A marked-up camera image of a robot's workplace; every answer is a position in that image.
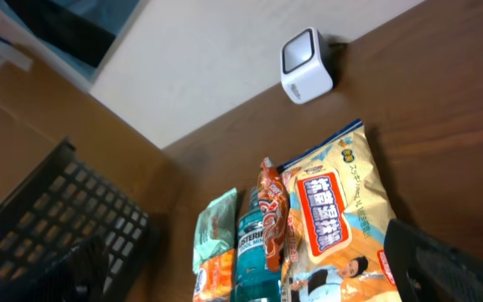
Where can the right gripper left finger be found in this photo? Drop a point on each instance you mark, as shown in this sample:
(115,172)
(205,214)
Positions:
(77,274)

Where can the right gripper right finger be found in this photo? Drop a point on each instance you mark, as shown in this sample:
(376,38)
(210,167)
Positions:
(426,269)

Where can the yellow snack bag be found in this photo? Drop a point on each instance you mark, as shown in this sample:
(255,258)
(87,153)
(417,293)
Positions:
(337,221)

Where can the small orange packet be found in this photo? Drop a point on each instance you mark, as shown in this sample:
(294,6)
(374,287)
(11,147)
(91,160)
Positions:
(214,280)

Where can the mint green wipes pack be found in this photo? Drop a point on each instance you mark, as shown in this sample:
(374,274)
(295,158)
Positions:
(215,229)

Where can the red brown snack wrapper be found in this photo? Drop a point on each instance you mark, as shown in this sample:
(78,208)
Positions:
(273,204)

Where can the teal Listerine mouthwash bottle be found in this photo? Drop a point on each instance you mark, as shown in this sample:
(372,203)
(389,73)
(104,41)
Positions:
(254,281)

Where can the white barcode scanner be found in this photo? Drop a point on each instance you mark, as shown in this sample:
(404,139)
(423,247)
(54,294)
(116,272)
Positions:
(305,66)

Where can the grey plastic basket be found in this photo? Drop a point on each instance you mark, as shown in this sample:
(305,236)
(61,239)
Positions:
(63,202)

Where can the blue framed wall board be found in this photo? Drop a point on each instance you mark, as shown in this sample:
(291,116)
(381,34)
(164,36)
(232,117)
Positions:
(81,32)

